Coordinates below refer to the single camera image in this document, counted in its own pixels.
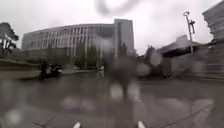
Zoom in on group of green trees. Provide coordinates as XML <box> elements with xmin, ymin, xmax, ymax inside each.
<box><xmin>73</xmin><ymin>42</ymin><xmax>129</xmax><ymax>70</ymax></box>

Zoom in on large curved grey building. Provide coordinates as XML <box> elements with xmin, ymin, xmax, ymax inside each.
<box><xmin>20</xmin><ymin>18</ymin><xmax>136</xmax><ymax>60</ymax></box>

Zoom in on dark vehicle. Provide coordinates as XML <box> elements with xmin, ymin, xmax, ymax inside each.
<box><xmin>46</xmin><ymin>63</ymin><xmax>64</xmax><ymax>78</ymax></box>

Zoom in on low building with dark roof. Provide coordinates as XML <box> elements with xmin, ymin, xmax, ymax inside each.
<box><xmin>155</xmin><ymin>34</ymin><xmax>203</xmax><ymax>58</ymax></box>

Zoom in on robot's own part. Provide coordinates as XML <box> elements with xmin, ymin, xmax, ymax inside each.
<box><xmin>72</xmin><ymin>121</ymin><xmax>82</xmax><ymax>128</ymax></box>
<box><xmin>136</xmin><ymin>120</ymin><xmax>147</xmax><ymax>128</ymax></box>

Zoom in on person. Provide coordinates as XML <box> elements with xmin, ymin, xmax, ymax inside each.
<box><xmin>38</xmin><ymin>59</ymin><xmax>50</xmax><ymax>81</ymax></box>

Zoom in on wet grey paved plaza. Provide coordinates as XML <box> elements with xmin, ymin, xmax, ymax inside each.
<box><xmin>0</xmin><ymin>70</ymin><xmax>224</xmax><ymax>128</ymax></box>

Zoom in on tall lamp pole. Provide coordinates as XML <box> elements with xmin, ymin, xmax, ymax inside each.
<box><xmin>182</xmin><ymin>10</ymin><xmax>197</xmax><ymax>56</ymax></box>

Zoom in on wide grey stone steps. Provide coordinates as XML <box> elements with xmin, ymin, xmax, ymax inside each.
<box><xmin>170</xmin><ymin>42</ymin><xmax>224</xmax><ymax>81</ymax></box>

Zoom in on green grass bank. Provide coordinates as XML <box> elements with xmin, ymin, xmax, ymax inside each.
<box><xmin>0</xmin><ymin>58</ymin><xmax>41</xmax><ymax>72</ymax></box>

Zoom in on tall grey building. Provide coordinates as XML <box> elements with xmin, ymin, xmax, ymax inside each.
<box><xmin>201</xmin><ymin>0</ymin><xmax>224</xmax><ymax>44</ymax></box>

